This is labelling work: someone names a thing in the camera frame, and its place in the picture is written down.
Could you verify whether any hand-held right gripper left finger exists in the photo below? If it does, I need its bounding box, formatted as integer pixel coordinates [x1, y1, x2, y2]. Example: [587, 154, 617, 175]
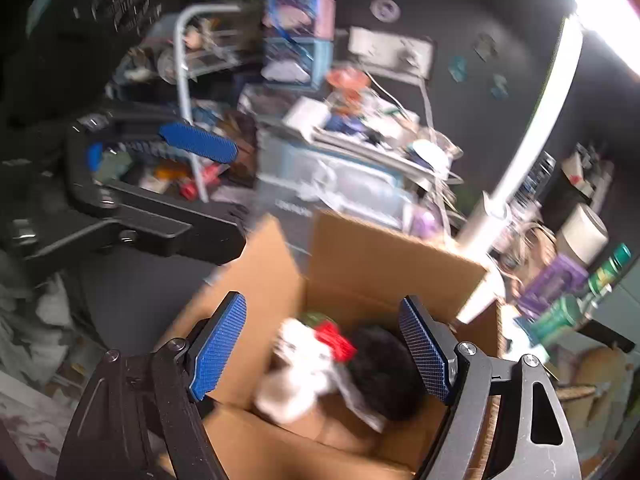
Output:
[56, 291, 248, 480]

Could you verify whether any white drawer organizer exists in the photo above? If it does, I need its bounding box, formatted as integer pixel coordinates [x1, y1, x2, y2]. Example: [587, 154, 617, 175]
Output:
[257, 125, 416, 231]

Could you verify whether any purple box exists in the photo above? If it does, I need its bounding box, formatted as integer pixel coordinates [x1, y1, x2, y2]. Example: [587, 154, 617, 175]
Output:
[515, 252, 590, 318]

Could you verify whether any cardboard box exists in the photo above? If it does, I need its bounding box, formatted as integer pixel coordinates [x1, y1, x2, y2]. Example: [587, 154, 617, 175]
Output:
[155, 210, 506, 480]

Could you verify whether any white cylinder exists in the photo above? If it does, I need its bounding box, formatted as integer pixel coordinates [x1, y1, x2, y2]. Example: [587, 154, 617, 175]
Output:
[556, 203, 610, 263]

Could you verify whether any white wire rack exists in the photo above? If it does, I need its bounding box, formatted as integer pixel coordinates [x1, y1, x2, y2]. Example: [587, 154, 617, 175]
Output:
[172, 4, 241, 203]

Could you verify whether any orange-haired figure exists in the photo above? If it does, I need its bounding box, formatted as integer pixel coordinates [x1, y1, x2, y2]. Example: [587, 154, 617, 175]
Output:
[325, 67, 373, 113]

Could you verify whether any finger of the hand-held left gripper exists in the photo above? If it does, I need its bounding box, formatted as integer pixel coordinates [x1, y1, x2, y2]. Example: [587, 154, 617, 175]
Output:
[72, 102, 240, 166]
[92, 184, 248, 266]

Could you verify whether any wall socket panel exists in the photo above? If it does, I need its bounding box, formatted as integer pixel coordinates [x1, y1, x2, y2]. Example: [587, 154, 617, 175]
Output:
[347, 26, 435, 81]

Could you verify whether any orange box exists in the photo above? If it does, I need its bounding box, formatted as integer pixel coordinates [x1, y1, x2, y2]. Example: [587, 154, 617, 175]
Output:
[152, 162, 188, 181]

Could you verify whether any brown anime picture card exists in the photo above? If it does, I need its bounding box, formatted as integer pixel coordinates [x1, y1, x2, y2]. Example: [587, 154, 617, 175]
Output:
[220, 112, 258, 186]

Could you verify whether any green round pouch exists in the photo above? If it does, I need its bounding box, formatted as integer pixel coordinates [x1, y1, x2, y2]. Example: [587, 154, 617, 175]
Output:
[299, 311, 336, 333]

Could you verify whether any white printed cloth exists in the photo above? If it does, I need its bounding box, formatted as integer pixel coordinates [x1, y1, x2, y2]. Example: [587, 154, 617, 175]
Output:
[0, 250, 108, 476]

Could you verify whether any black fluffy plush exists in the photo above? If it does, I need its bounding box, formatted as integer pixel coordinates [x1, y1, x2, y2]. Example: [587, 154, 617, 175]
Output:
[345, 325, 436, 421]

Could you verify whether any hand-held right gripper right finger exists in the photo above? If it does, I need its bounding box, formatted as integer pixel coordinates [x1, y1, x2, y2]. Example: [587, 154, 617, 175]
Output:
[398, 295, 583, 480]

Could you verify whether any round wall badge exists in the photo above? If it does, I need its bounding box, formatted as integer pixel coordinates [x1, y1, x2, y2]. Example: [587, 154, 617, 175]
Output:
[370, 0, 401, 22]

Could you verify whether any white plush dog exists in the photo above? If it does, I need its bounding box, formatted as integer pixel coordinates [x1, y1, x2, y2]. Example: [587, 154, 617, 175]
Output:
[255, 355, 341, 423]

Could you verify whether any black pen holder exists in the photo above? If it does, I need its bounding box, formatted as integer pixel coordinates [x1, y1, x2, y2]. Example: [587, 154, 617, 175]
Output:
[557, 142, 616, 211]

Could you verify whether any pink cartoon box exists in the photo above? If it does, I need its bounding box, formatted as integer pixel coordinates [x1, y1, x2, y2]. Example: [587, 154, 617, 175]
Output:
[265, 0, 337, 41]

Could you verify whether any white tray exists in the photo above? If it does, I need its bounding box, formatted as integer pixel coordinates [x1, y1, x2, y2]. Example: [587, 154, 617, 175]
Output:
[280, 97, 463, 183]

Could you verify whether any white desk lamp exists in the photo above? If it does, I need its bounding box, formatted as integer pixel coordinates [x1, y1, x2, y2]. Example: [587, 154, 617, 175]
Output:
[452, 0, 640, 251]

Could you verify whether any green can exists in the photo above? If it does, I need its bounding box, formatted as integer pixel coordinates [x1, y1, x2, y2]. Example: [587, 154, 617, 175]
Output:
[587, 242, 633, 301]

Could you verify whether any red bottle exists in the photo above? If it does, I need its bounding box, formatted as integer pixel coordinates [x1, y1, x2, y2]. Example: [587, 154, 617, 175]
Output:
[180, 162, 223, 201]

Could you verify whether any blue cartoon box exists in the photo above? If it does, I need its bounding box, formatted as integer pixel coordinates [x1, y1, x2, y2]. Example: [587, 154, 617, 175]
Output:
[262, 37, 333, 92]

